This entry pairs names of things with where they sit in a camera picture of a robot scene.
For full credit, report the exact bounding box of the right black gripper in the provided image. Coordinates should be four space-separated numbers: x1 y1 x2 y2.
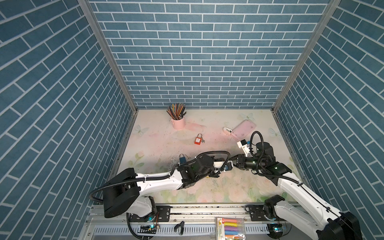
225 153 265 171

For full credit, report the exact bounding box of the red padlock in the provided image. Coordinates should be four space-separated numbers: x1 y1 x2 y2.
194 134 203 145

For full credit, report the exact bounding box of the blue padlock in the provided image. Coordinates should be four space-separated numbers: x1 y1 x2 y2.
179 154 188 165

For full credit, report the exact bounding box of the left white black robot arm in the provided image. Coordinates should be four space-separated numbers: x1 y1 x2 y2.
89 151 234 219

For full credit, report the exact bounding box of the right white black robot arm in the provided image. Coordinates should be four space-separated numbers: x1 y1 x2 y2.
231 138 363 240

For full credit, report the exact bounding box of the pink case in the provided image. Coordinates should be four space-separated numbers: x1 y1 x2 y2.
230 120 256 141

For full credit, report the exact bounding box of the marker pack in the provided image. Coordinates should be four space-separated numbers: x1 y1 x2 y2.
216 218 246 240

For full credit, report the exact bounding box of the pink pencil cup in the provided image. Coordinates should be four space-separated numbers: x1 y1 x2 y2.
171 117 186 131

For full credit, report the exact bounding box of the black metal clip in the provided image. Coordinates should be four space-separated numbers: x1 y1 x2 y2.
174 221 185 236

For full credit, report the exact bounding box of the coloured pencils bundle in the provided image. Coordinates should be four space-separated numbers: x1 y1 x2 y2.
167 103 186 120

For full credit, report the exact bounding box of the right circuit board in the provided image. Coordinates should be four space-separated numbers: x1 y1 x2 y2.
267 224 284 240

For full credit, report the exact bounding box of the circuit board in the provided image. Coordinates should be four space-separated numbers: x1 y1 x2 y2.
138 225 158 235
267 224 284 240

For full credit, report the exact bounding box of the left circuit board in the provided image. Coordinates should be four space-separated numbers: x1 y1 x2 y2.
138 225 158 235

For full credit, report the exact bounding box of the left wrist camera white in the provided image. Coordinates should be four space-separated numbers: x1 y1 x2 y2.
214 161 234 172

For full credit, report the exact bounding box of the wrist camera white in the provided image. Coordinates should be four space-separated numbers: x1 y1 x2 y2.
214 161 234 172
237 140 251 157

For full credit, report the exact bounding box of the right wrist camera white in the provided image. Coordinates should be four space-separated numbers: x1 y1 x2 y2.
237 140 251 157

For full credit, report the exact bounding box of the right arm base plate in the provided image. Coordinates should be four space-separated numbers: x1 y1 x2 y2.
245 204 286 222

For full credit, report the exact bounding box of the aluminium front rail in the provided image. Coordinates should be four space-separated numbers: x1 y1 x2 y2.
80 202 340 235

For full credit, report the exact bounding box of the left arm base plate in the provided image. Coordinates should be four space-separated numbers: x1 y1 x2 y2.
129 205 171 223

